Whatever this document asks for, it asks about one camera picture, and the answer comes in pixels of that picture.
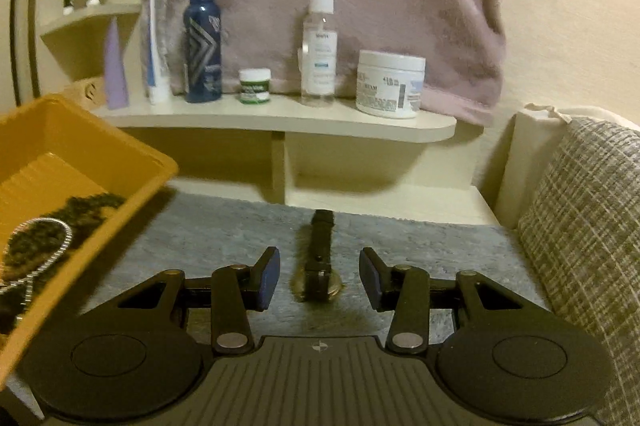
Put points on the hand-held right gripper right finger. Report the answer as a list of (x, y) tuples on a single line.
[(371, 278)]

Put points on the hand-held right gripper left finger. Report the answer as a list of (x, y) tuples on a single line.
[(270, 278)]

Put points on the yellow plastic basket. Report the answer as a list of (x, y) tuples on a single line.
[(100, 145)]

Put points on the grey fluffy mat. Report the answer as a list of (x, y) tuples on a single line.
[(210, 236)]

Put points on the cream corner shelf unit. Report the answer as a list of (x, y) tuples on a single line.
[(300, 120)]

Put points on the small green jar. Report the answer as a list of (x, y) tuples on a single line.
[(255, 86)]

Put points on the white quilted pillow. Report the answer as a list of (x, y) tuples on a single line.
[(520, 155)]

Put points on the white cream jar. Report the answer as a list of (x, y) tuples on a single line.
[(390, 83)]

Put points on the grey plaid pillow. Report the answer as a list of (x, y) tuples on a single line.
[(590, 226)]

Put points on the clear spray bottle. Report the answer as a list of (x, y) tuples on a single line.
[(318, 55)]

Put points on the dark blue spray bottle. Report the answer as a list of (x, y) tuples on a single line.
[(202, 45)]

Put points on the purple tube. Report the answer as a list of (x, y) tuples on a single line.
[(116, 75)]

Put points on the white and blue tube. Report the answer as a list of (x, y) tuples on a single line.
[(157, 45)]

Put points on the small cardboard box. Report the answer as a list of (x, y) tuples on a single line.
[(82, 93)]

